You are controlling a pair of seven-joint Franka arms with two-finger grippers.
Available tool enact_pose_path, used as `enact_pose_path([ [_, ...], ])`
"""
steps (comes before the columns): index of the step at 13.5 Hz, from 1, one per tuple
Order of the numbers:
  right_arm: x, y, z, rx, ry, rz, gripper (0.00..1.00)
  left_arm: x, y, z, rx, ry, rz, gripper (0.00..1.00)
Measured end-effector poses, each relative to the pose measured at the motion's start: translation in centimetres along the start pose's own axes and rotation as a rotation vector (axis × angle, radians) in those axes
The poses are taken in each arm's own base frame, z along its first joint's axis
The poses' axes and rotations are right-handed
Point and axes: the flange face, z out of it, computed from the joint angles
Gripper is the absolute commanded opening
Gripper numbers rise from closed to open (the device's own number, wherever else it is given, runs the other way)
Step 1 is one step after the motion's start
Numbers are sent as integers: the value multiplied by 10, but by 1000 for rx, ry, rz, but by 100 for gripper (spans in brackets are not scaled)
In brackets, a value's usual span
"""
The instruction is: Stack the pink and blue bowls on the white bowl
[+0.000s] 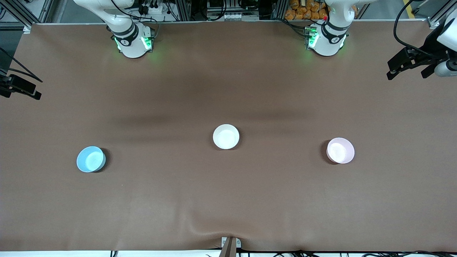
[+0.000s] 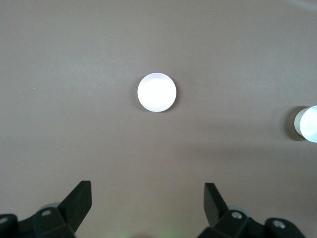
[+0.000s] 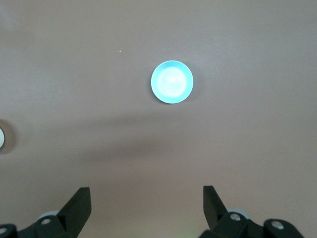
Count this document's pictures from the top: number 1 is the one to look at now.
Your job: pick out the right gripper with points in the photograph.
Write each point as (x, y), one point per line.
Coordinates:
(18, 85)

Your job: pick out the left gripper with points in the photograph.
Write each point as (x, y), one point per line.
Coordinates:
(431, 47)

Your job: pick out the blue bowl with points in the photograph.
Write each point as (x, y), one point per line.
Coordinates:
(91, 159)

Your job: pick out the pink bowl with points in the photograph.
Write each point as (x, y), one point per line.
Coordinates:
(341, 150)

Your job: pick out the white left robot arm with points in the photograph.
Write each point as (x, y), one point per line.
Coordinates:
(326, 44)

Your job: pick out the white bowl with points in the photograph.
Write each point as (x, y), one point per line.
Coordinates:
(226, 136)

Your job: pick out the orange snack packs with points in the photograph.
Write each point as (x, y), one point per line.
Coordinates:
(303, 10)

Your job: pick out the white power strip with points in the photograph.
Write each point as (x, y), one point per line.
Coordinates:
(151, 9)

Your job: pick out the grey equipment box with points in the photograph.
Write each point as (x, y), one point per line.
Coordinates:
(232, 14)

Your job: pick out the brown table mat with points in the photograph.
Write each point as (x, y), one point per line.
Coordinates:
(228, 200)

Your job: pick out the aluminium frame profile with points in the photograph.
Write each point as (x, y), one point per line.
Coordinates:
(437, 16)
(21, 12)

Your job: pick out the metal bracket with post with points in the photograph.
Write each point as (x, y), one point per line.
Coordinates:
(230, 246)

